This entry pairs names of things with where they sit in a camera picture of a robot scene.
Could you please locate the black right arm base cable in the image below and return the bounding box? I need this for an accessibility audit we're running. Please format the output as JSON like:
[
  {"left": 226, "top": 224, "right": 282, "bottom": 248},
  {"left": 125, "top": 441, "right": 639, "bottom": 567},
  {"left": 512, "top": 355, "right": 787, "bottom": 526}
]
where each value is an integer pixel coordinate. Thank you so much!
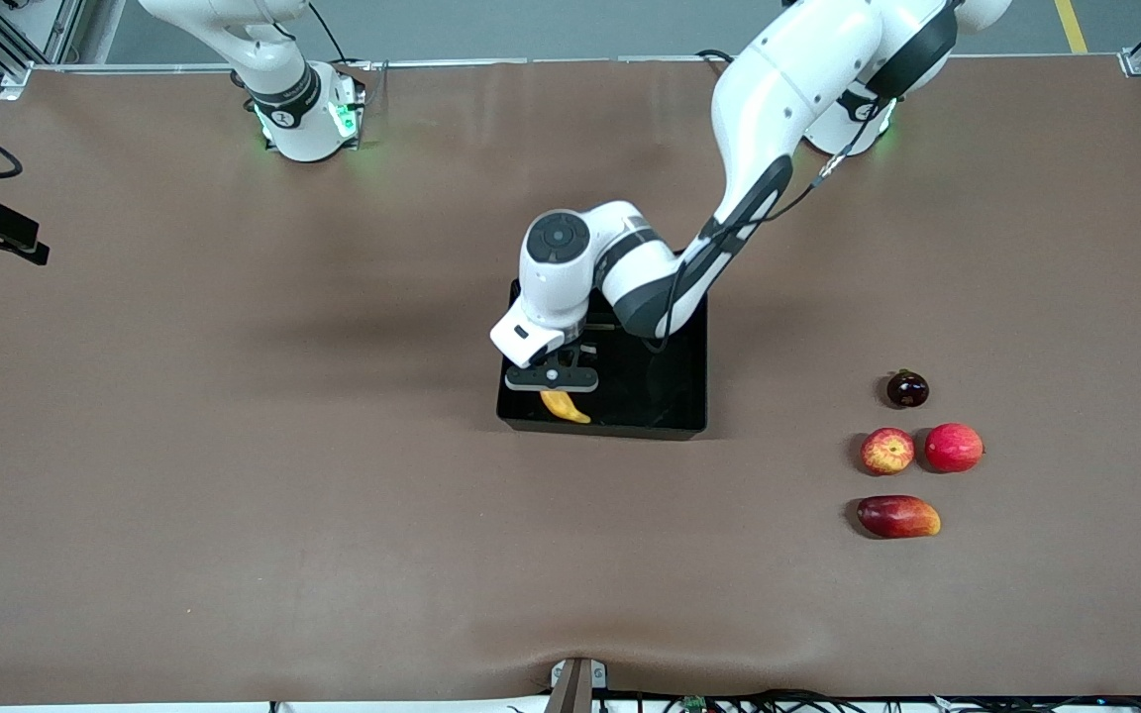
[{"left": 308, "top": 0, "right": 388, "bottom": 75}]

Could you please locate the brown table mat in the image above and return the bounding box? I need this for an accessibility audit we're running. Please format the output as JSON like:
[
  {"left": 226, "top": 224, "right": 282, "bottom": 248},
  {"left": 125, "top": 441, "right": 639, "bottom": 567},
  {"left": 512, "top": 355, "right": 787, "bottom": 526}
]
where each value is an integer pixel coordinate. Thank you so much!
[{"left": 0, "top": 54, "right": 1141, "bottom": 706}]

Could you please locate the black plastic box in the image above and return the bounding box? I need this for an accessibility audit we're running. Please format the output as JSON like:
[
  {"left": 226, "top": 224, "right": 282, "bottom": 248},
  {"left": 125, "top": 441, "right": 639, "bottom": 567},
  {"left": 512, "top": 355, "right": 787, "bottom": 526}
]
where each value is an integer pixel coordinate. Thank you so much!
[{"left": 496, "top": 277, "right": 710, "bottom": 440}]

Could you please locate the yellow banana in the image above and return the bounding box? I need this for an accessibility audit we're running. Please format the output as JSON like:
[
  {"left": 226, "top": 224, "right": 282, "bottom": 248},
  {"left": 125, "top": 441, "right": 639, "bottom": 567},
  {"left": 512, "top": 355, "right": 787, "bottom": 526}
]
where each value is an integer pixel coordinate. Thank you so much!
[{"left": 539, "top": 389, "right": 593, "bottom": 425}]

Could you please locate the dark purple mangosteen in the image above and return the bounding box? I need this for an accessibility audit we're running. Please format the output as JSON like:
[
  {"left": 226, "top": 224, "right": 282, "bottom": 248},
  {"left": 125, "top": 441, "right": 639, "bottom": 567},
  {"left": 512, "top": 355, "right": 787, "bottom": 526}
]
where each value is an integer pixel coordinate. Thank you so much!
[{"left": 885, "top": 368, "right": 930, "bottom": 409}]

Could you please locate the round red fruit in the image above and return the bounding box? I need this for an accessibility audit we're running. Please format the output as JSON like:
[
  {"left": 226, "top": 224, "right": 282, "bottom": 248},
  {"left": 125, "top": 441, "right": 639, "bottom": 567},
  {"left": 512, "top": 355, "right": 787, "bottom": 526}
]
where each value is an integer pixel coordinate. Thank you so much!
[{"left": 923, "top": 422, "right": 985, "bottom": 474}]

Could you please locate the red yellow mango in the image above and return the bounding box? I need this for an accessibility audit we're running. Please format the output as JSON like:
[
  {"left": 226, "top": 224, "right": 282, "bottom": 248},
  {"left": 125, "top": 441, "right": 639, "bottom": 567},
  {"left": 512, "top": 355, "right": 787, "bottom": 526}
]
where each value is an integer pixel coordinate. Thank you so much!
[{"left": 856, "top": 494, "right": 943, "bottom": 540}]

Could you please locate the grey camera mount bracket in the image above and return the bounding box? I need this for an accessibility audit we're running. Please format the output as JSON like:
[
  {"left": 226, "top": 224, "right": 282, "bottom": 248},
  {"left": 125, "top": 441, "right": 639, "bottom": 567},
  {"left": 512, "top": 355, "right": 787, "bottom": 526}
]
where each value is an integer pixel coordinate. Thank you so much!
[{"left": 549, "top": 657, "right": 609, "bottom": 713}]

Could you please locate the red yellow apple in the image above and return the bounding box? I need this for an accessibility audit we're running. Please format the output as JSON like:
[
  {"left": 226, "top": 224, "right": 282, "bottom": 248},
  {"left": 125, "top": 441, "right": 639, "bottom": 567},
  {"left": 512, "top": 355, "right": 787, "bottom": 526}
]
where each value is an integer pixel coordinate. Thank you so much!
[{"left": 861, "top": 427, "right": 916, "bottom": 476}]

